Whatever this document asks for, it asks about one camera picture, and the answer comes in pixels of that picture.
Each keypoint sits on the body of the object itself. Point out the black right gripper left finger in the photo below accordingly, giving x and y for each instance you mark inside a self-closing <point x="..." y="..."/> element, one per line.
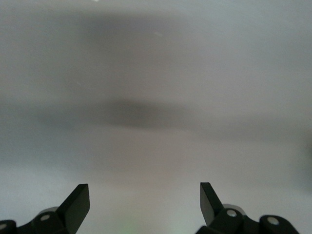
<point x="75" y="207"/>

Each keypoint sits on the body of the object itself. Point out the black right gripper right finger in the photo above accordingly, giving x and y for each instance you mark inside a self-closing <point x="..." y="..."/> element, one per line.
<point x="209" y="204"/>

